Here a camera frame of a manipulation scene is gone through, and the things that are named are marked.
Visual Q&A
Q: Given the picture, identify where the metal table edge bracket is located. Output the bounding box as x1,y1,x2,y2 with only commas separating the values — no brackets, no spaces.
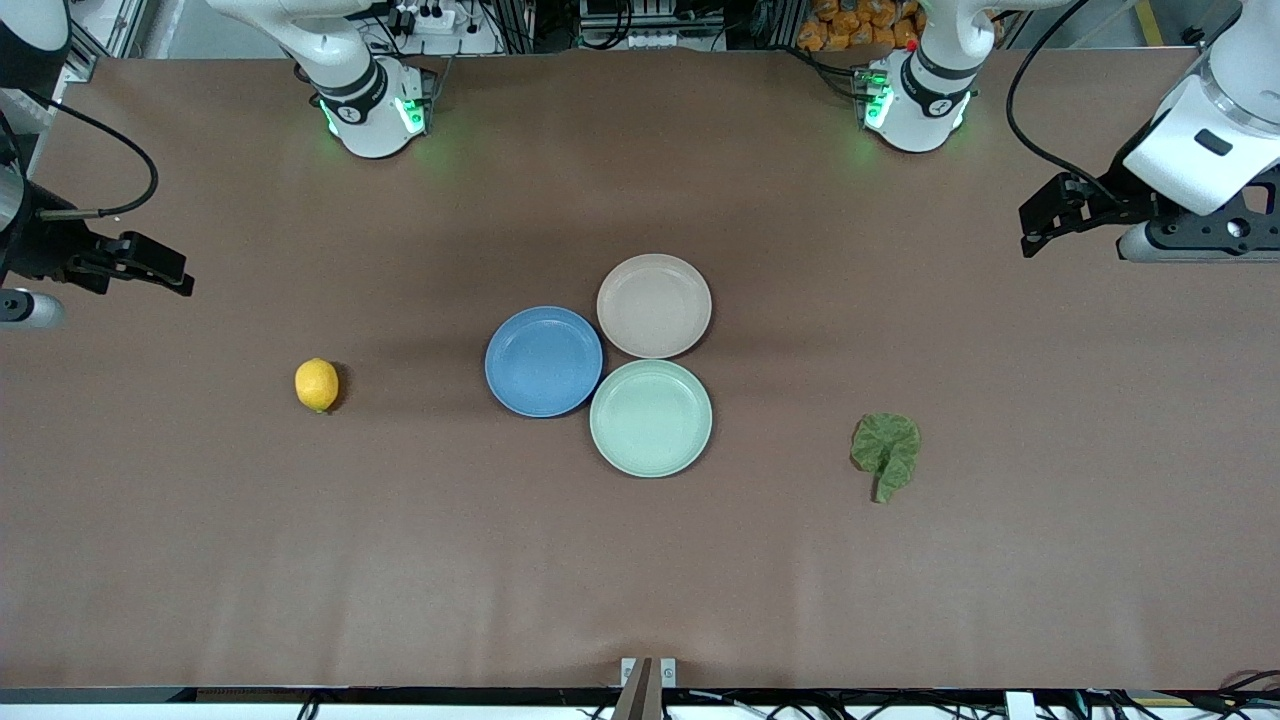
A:
612,656,679,720

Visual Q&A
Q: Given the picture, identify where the pale green plate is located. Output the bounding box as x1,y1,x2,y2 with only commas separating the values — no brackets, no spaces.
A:
589,359,714,479

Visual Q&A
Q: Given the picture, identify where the green lettuce leaf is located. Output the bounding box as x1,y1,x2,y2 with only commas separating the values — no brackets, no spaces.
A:
850,413,922,504

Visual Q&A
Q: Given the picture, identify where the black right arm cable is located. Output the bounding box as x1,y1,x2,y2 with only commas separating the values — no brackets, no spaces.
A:
15,88,161,219

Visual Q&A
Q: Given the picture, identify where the beige plate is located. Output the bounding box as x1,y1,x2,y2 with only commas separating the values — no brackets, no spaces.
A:
596,253,714,360

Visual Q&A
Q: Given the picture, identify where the white power strip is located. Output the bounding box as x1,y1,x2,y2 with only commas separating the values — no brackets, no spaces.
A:
385,0,459,37

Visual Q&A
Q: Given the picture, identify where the yellow lemon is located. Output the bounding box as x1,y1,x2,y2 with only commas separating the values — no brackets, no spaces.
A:
294,357,340,414

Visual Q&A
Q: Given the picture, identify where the blue plate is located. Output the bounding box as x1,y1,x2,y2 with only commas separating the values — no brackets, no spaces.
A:
484,305,604,419

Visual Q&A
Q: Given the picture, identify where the bag of orange items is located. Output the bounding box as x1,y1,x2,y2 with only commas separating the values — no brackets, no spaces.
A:
796,0,926,53

